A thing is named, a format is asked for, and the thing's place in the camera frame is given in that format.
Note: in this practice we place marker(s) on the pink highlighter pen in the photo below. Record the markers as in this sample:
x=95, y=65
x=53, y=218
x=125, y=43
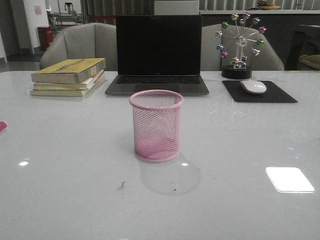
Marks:
x=3, y=125

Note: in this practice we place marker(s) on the pink mesh pen holder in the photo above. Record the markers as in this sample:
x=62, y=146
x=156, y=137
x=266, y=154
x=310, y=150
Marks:
x=156, y=124

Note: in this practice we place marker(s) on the grey open laptop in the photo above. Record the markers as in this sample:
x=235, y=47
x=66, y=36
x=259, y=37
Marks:
x=158, y=52

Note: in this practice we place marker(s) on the middle cream book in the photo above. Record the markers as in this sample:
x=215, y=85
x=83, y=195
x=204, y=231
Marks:
x=84, y=85

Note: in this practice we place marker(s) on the cream book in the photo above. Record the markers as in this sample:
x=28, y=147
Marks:
x=60, y=93
x=84, y=85

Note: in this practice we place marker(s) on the right grey armchair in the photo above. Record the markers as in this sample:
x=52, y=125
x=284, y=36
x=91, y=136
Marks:
x=260, y=58

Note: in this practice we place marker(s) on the grey armchair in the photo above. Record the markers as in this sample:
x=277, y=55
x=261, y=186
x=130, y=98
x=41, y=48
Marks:
x=90, y=40
x=260, y=58

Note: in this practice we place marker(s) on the white computer mouse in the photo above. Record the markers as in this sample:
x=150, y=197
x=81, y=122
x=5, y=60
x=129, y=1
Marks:
x=253, y=86

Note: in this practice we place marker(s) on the top yellow book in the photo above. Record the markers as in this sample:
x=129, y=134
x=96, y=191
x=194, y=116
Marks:
x=69, y=71

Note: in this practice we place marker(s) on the left grey armchair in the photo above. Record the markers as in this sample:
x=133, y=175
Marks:
x=90, y=40

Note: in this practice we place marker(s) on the ferris wheel desk ornament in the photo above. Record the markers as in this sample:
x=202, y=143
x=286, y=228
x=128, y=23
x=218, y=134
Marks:
x=237, y=45

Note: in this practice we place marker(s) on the black mouse pad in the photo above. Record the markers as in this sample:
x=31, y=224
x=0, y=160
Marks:
x=273, y=94

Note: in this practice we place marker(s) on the bottom cream book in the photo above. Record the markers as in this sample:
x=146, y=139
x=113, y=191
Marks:
x=60, y=93

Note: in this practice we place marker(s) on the red bin in background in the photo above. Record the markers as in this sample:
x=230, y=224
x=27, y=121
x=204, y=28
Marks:
x=45, y=36

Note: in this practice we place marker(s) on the fruit bowl on counter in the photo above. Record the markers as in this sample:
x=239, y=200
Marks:
x=265, y=5

